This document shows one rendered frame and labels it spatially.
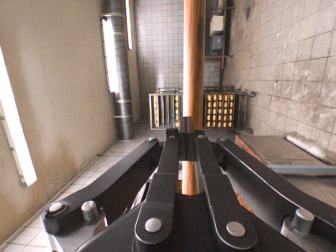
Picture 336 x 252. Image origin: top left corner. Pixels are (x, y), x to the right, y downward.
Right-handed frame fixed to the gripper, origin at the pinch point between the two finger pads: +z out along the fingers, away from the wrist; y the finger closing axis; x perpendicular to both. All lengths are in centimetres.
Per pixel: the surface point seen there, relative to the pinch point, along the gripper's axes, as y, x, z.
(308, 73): 119, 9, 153
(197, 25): 1.5, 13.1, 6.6
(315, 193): 76, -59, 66
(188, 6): 0.4, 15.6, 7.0
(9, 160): -140, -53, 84
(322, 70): 119, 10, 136
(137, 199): -48, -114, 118
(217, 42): 84, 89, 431
